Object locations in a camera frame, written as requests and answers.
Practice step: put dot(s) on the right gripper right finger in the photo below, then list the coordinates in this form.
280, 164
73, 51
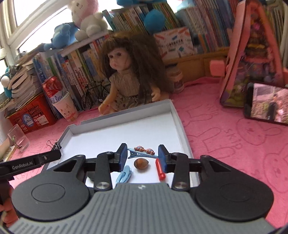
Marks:
177, 163

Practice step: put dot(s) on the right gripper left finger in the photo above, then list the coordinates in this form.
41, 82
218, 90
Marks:
106, 163

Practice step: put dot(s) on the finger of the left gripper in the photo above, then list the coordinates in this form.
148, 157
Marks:
49, 156

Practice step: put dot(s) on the red toy crayon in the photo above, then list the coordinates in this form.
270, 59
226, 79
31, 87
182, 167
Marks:
161, 174

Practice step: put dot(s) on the light blue hair clip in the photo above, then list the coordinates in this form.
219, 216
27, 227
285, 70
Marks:
125, 175

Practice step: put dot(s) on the blue decorated hair clip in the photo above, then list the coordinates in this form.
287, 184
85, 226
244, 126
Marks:
140, 152

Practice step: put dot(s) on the brown nut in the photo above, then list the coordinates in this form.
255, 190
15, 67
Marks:
141, 164

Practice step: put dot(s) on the person left hand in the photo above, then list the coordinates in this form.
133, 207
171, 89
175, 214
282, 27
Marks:
10, 216

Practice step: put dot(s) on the black binder clip on tray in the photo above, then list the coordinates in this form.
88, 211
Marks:
53, 145

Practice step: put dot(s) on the clear acrylic block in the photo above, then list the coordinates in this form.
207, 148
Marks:
18, 138

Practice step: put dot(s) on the pink bunny table cloth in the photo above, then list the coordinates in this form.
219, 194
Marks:
238, 180

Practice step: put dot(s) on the white cardboard box tray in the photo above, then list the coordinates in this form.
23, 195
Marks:
149, 126

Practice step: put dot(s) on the red plastic basket left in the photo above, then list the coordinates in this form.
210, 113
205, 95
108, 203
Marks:
34, 115

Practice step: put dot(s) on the white cat paper cup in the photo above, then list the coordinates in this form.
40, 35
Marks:
67, 108

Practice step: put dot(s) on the miniature black bicycle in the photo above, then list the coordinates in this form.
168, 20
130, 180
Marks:
95, 93

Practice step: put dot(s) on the red beer can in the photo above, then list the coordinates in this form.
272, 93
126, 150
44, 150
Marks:
54, 89

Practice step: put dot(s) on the stack of books left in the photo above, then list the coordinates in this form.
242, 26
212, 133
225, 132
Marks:
25, 84

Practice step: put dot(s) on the small glass jar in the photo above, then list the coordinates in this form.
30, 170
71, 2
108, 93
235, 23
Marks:
175, 75

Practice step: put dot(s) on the blue white plush penguin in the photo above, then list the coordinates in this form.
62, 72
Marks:
6, 78

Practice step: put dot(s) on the row of books centre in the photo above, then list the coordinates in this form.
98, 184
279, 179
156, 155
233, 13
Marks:
76, 65

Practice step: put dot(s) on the row of books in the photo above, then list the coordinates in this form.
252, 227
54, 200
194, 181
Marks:
210, 22
76, 65

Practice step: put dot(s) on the brown haired doll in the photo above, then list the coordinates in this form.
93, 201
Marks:
133, 65

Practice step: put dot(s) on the smartphone playing video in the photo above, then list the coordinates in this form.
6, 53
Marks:
266, 103

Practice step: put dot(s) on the colourful white box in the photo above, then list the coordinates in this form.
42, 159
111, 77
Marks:
175, 43

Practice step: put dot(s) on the blue plush toy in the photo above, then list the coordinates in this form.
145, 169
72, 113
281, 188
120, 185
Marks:
64, 35

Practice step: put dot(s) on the pink triangular dollhouse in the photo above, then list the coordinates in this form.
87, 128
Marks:
253, 55

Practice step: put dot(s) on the blue plush ball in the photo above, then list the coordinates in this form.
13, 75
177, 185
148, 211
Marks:
154, 21

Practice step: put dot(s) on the row of books right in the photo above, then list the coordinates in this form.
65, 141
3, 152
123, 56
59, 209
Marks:
210, 22

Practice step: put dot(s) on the white plush toy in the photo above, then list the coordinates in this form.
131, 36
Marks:
87, 18

